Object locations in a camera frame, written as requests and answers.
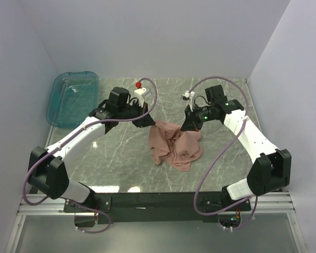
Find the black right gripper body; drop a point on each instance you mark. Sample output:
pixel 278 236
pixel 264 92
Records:
pixel 200 115

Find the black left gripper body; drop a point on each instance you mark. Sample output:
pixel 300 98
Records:
pixel 135 111

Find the pink t shirt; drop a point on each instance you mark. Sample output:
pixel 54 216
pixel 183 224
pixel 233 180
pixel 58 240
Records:
pixel 176 147

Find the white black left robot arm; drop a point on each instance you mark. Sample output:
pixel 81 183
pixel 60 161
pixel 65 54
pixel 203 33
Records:
pixel 47 167

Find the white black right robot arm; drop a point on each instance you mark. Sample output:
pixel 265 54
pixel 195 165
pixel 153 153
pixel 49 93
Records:
pixel 271 167

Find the teal transparent plastic bin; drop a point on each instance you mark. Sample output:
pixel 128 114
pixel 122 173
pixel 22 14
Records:
pixel 73 97

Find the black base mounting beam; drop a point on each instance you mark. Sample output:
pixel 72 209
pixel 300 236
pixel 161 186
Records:
pixel 166 206

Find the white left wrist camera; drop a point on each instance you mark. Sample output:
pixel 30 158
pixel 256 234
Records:
pixel 142 94

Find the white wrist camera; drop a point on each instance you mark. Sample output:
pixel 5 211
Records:
pixel 189 96
pixel 142 94

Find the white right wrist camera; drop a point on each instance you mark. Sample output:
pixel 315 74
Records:
pixel 189 96

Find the aluminium frame rail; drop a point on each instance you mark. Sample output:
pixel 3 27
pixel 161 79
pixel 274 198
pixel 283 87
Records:
pixel 274 202

